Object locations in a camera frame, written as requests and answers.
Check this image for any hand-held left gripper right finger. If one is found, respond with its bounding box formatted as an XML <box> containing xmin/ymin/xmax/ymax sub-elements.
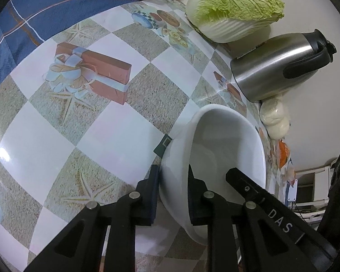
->
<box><xmin>187</xmin><ymin>164</ymin><xmax>329</xmax><ymax>272</ymax></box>

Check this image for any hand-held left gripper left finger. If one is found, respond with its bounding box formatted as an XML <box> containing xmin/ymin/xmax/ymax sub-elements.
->
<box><xmin>25</xmin><ymin>164</ymin><xmax>161</xmax><ymax>272</ymax></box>

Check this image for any white square bowl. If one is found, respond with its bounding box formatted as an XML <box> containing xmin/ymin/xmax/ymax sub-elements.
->
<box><xmin>159</xmin><ymin>104</ymin><xmax>267</xmax><ymax>246</ymax></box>

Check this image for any white power strip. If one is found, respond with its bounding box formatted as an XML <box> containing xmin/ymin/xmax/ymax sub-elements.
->
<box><xmin>286</xmin><ymin>179</ymin><xmax>298</xmax><ymax>203</ymax></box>

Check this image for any white metal rack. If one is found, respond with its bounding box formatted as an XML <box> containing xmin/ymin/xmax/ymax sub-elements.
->
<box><xmin>293</xmin><ymin>158</ymin><xmax>338</xmax><ymax>222</ymax></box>

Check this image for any orange snack packet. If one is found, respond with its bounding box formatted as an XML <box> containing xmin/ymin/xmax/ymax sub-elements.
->
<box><xmin>277</xmin><ymin>141</ymin><xmax>291</xmax><ymax>168</ymax></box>

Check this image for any stainless steel thermos jug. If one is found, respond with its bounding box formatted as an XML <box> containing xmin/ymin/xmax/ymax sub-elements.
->
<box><xmin>230</xmin><ymin>29</ymin><xmax>337</xmax><ymax>103</ymax></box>

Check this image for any napa cabbage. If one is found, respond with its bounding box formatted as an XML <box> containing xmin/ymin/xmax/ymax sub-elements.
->
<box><xmin>186</xmin><ymin>0</ymin><xmax>286</xmax><ymax>44</ymax></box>

